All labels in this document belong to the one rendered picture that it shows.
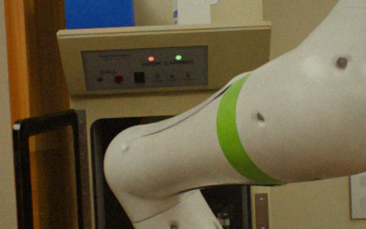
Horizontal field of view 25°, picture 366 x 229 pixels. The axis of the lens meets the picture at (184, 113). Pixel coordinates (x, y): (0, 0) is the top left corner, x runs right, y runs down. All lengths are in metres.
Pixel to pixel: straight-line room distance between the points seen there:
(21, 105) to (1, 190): 0.58
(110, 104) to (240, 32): 0.26
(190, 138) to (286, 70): 0.20
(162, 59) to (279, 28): 0.57
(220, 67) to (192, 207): 0.29
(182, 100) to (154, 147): 0.39
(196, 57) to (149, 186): 0.31
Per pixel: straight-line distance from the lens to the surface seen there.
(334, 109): 0.66
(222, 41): 1.24
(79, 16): 1.24
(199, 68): 1.27
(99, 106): 1.34
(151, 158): 0.96
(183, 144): 0.88
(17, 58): 1.27
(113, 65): 1.27
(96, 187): 1.36
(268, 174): 0.76
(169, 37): 1.23
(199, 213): 1.07
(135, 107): 1.34
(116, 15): 1.23
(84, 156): 1.35
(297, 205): 1.81
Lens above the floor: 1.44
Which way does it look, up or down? 3 degrees down
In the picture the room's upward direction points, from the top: 3 degrees counter-clockwise
